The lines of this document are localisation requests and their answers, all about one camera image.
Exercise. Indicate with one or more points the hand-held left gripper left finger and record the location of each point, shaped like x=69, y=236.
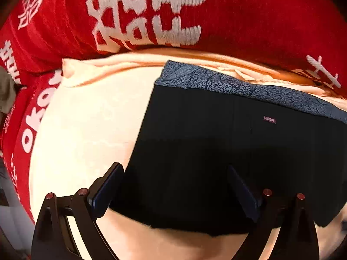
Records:
x=104, y=192

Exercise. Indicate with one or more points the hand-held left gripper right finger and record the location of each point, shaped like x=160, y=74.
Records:
x=245, y=195

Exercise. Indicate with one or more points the black pants with patterned waistband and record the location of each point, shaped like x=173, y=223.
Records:
x=203, y=140

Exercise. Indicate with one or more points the peach patterned blanket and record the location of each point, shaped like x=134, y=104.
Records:
x=95, y=113

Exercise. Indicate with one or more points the olive cloth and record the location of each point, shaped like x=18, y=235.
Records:
x=6, y=92

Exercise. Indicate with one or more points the red printed blanket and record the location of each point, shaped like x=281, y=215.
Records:
x=244, y=19

